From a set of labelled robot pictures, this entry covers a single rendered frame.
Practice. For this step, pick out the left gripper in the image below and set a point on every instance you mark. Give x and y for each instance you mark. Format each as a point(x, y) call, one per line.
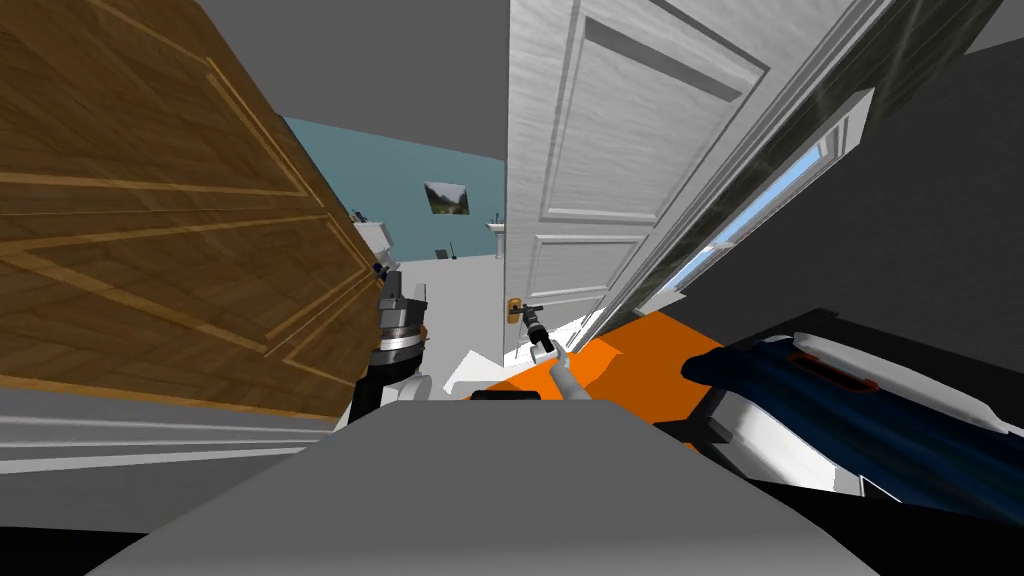
point(402, 312)

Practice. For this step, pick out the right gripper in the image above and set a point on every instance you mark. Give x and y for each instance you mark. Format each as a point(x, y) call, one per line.
point(531, 309)

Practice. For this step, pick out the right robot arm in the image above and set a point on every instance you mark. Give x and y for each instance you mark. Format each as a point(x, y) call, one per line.
point(570, 380)

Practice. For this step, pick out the gold door knob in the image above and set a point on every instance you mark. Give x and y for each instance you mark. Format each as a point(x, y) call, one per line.
point(514, 312)

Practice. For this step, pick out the white bathroom cabinet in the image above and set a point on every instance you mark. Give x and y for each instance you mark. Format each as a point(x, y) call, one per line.
point(374, 238)

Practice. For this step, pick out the orange rug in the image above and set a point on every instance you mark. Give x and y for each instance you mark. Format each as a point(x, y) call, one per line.
point(640, 364)

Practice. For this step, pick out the white panelled door leaf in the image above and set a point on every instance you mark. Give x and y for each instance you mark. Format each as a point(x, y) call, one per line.
point(608, 176)

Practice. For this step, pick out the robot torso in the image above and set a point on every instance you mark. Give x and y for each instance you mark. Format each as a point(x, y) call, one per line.
point(496, 496)

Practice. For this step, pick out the white framed window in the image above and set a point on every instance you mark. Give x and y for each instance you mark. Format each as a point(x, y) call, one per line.
point(760, 204)

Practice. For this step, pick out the brown wooden door leaf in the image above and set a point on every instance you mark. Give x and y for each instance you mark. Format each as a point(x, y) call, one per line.
point(160, 208)

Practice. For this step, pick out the bed with blue blanket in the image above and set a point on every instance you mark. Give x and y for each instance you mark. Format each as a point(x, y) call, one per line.
point(848, 408)

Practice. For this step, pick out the white pedestal sink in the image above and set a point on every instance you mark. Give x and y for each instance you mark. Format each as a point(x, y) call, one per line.
point(497, 234)

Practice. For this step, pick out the landscape picture on wall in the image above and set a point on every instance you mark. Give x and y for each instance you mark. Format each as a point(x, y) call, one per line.
point(446, 198)

